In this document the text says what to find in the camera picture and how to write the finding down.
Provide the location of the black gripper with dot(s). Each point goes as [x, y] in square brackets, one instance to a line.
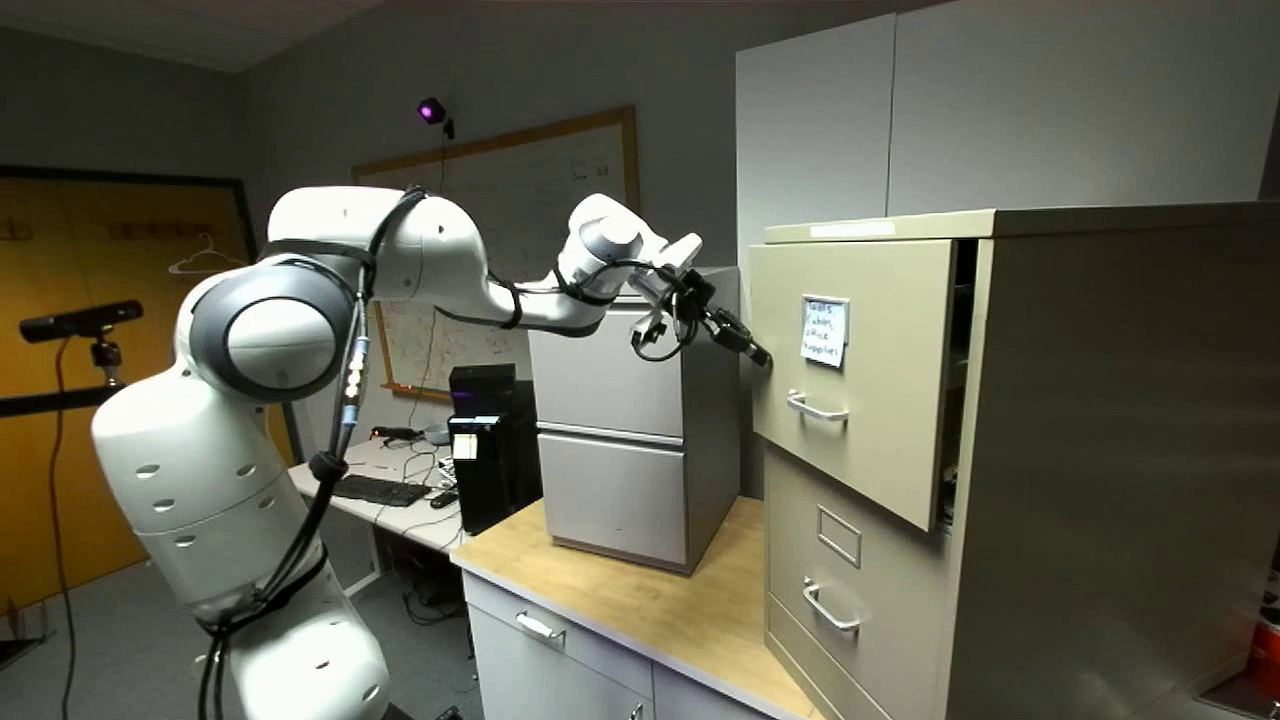
[682, 308]

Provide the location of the beige labelled file cabinet drawer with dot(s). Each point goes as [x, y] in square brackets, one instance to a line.
[855, 426]

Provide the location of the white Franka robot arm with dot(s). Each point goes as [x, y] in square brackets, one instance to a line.
[202, 464]

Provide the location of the white paper drawer label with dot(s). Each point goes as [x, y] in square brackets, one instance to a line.
[824, 333]

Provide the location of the gray two-drawer file cabinet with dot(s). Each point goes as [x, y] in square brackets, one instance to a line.
[604, 426]

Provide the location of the wood-topped gray counter cabinet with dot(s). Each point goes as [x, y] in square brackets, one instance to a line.
[626, 603]

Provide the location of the beige unlabelled file cabinet drawer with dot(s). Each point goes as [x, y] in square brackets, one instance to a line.
[867, 626]

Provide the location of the beige metal file cabinet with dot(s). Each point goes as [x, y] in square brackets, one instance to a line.
[1123, 454]

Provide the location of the wood-framed whiteboard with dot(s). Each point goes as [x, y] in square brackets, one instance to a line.
[532, 175]

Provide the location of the black computer tower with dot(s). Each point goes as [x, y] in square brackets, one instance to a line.
[496, 460]

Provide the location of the black computer mouse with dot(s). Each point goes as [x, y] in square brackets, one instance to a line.
[440, 499]

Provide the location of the small black desk device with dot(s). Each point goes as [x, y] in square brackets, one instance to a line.
[393, 435]

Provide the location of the light office desk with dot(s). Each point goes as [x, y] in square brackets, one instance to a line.
[412, 522]

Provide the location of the black keyboard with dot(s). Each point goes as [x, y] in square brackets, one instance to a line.
[386, 489]

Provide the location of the red object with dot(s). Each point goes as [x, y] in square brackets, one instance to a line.
[1266, 662]

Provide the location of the orange wooden door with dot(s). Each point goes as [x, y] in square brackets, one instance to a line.
[81, 253]

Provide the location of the white wall cabinets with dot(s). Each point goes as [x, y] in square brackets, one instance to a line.
[1014, 104]

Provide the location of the camera with purple light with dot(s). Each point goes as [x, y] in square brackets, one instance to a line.
[431, 113]

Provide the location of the black camera on tripod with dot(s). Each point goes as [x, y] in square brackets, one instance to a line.
[81, 322]

